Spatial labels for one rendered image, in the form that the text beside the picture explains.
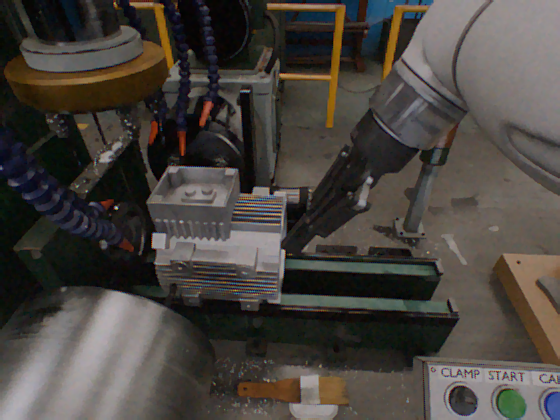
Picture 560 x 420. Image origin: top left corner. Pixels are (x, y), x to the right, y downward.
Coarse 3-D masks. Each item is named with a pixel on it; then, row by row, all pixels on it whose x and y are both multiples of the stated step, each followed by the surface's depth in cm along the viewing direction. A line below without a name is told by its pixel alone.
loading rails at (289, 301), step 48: (144, 288) 65; (288, 288) 73; (336, 288) 72; (384, 288) 71; (432, 288) 70; (240, 336) 68; (288, 336) 67; (336, 336) 66; (384, 336) 65; (432, 336) 64
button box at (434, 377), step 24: (432, 360) 39; (456, 360) 40; (480, 360) 41; (432, 384) 37; (456, 384) 36; (480, 384) 36; (504, 384) 36; (528, 384) 36; (552, 384) 36; (432, 408) 36; (480, 408) 36; (528, 408) 36
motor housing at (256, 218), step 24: (240, 216) 54; (264, 216) 53; (192, 240) 53; (240, 240) 53; (264, 240) 53; (168, 264) 52; (216, 264) 52; (264, 264) 52; (168, 288) 56; (192, 288) 55; (216, 288) 54; (240, 288) 54; (264, 288) 53
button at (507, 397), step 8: (504, 392) 36; (512, 392) 36; (496, 400) 36; (504, 400) 35; (512, 400) 35; (520, 400) 35; (504, 408) 35; (512, 408) 35; (520, 408) 35; (504, 416) 35; (512, 416) 35; (520, 416) 35
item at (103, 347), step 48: (96, 288) 35; (0, 336) 33; (48, 336) 31; (96, 336) 32; (144, 336) 34; (192, 336) 38; (0, 384) 28; (48, 384) 28; (96, 384) 29; (144, 384) 31; (192, 384) 36
